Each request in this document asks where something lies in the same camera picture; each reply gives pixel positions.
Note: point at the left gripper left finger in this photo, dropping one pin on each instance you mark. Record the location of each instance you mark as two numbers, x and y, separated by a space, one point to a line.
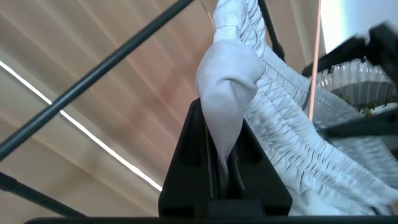
186 174

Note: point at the black clothes rack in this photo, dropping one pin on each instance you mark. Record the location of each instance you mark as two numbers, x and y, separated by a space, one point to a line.
93 74

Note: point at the white laundry basket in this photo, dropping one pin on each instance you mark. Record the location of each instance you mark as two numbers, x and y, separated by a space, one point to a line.
357 77

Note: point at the beige curtain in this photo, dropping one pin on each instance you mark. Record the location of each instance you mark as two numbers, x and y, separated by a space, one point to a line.
124 93

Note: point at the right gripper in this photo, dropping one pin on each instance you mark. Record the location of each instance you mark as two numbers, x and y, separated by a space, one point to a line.
385 46

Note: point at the pale grey shorts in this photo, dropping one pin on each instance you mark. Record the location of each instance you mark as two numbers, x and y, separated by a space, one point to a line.
230 77

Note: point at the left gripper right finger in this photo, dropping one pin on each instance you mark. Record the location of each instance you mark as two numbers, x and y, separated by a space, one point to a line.
261 183

